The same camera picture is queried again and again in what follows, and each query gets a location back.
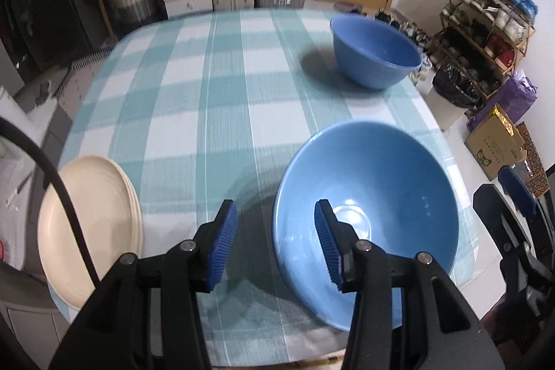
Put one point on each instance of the beige dotted rug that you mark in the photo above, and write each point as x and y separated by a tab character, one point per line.
82	66

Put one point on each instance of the grey white wicker basket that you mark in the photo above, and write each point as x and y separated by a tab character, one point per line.
134	1

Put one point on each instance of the brown patterned box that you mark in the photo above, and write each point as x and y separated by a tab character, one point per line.
535	175

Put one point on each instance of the rows of assorted shoes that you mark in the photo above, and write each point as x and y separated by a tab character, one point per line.
503	19

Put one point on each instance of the cat print cardboard box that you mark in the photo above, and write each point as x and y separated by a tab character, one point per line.
494	144

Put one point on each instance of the metal shoe rack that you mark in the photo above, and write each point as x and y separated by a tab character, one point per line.
477	45

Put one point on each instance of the purple plastic bag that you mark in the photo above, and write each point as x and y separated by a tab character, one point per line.
516	97

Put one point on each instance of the teal checked tablecloth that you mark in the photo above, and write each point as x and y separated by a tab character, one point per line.
195	114

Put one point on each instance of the black garbage bag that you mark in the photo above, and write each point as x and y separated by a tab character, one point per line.
455	84

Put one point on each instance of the grey slipper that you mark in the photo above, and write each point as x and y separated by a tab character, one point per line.
44	91

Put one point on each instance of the scattered sneakers pile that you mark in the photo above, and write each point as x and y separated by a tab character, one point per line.
407	32

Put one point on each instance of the blue bowl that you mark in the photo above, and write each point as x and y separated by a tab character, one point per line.
390	179
373	62

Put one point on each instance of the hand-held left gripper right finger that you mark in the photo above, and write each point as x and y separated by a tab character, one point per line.
329	248

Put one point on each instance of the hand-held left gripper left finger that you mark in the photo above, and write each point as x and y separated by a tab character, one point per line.
221	248

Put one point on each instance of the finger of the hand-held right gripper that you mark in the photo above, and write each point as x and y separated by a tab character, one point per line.
490	209
518	192

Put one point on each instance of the grey doormat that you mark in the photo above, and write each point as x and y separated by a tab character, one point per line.
347	5

